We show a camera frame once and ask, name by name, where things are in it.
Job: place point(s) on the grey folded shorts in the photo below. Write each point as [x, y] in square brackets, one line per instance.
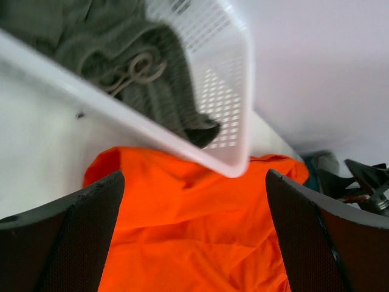
[325, 160]

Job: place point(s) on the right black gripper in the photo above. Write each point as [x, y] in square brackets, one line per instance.
[372, 193]

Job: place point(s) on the orange shorts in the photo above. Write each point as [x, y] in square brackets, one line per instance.
[183, 227]

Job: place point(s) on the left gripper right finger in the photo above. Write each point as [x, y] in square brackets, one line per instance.
[327, 245]

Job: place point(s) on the olive green shorts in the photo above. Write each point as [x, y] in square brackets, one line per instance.
[112, 45]

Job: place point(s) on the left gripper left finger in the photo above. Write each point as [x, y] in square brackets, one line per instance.
[62, 245]

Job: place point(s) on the white plastic basket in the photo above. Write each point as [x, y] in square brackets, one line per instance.
[220, 55]

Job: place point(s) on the teal folded shorts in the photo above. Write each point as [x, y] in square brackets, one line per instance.
[312, 182]

